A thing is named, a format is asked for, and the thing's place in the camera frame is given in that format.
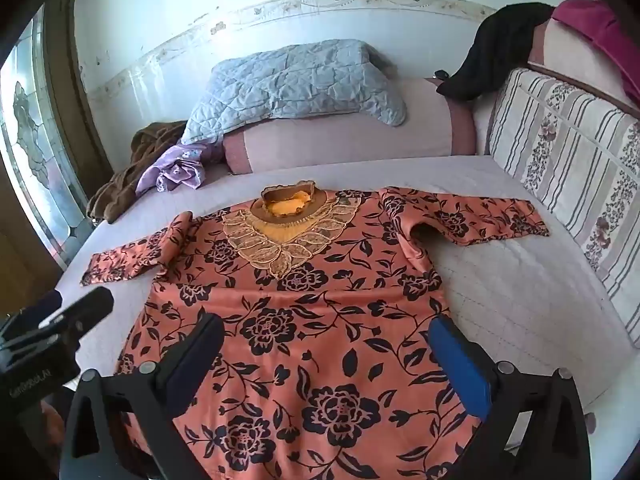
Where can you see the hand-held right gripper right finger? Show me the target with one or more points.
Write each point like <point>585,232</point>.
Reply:
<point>460,370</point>

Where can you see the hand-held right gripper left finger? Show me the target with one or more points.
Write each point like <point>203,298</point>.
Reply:
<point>196,357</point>

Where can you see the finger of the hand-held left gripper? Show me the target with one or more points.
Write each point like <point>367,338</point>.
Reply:
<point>87,307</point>

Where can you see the orange floral blouse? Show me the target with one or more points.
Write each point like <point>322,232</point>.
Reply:
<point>320,320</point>

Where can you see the brown fuzzy cloth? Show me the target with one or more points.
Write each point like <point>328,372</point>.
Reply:
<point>130,175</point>

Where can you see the purple floral cloth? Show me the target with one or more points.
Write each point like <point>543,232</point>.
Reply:
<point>172,170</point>

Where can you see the stained glass window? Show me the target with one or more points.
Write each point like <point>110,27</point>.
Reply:
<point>35,150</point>

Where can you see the striped floral cushion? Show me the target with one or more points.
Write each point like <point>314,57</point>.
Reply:
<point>570,160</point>

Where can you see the pink bolster pillow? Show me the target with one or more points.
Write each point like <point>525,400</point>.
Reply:
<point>350,140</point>

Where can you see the small black object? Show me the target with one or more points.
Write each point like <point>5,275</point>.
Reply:
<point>440,74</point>

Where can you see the black garment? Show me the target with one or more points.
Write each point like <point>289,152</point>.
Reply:
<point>492,50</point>

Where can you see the pink headboard cushion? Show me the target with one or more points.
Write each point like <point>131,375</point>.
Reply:
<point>550,45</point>

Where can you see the magenta cloth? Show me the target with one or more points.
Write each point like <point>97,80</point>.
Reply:
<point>595,30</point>

